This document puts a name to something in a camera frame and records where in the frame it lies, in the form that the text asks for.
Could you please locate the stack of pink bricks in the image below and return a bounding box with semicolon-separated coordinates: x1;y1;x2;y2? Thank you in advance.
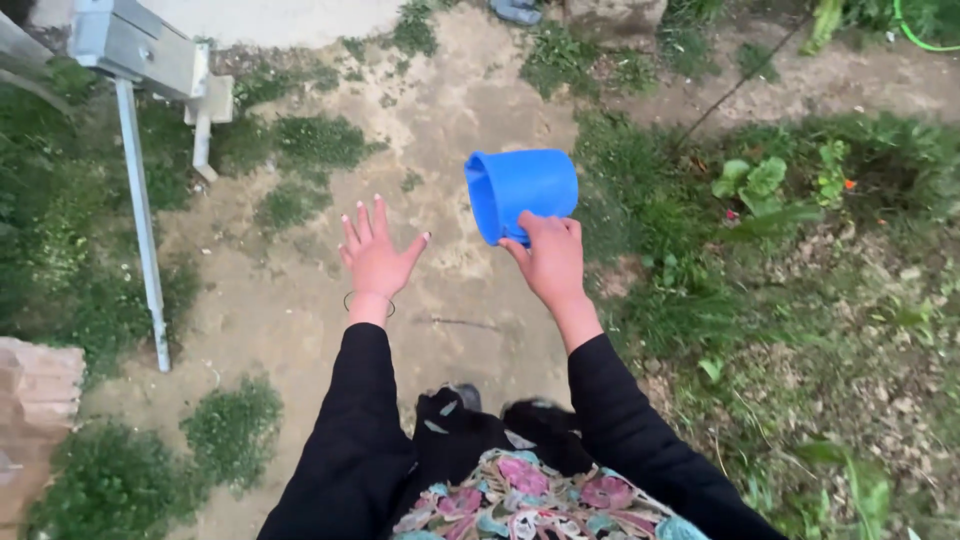
0;336;86;535

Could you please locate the person's black shoe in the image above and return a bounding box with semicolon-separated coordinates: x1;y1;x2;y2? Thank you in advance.
442;383;483;414

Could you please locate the person's left hand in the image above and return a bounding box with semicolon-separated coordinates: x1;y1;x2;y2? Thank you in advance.
337;194;432;299

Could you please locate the blue plastic bucket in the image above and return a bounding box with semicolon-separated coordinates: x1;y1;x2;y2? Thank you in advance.
464;148;579;248

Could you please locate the thin dark cable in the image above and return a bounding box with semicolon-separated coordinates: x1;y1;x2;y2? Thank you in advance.
669;7;819;155

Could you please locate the person's right hand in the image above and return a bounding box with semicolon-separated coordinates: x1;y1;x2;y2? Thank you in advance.
498;210;585;315

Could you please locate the grey sandal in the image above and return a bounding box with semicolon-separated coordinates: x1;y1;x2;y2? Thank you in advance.
489;0;543;27

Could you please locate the green garden hose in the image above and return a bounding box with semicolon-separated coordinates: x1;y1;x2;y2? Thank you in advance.
891;0;960;54

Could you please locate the broad-leaf green plant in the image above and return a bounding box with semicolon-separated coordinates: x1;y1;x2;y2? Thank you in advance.
710;156;789;219

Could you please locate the grey metal ladder frame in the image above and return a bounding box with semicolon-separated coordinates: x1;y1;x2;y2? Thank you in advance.
0;0;235;374

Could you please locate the floral patterned skirt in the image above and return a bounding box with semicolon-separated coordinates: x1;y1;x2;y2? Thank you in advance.
391;448;710;540

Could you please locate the thin wire bracelet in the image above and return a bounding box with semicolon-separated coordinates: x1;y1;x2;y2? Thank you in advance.
343;290;396;318

